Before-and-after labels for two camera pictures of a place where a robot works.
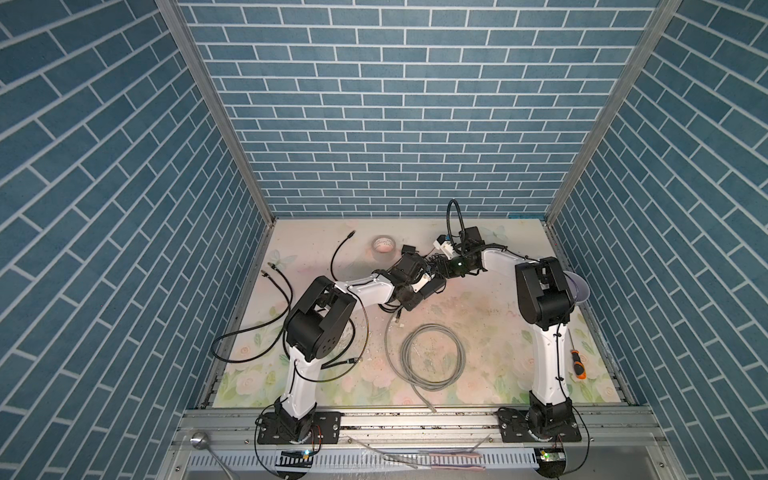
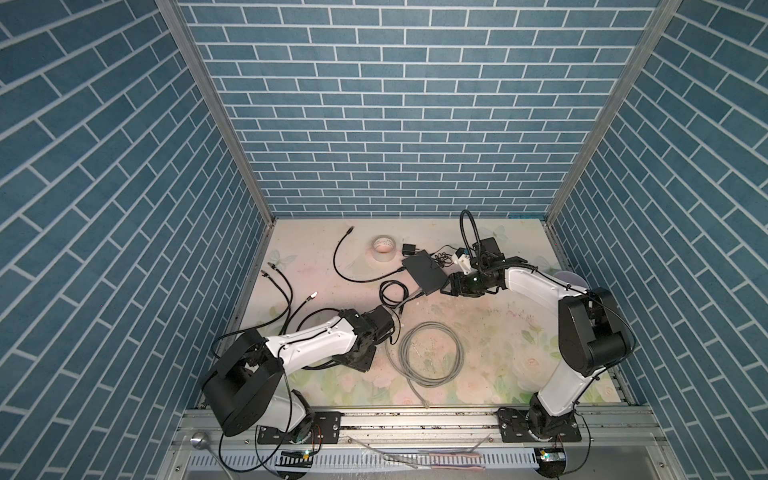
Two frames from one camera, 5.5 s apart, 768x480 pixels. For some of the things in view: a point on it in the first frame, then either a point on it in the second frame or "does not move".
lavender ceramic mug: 579,289 does not move
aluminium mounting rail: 617,443 does not move
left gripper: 411,302 → 366,366
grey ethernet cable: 406,363 does not move
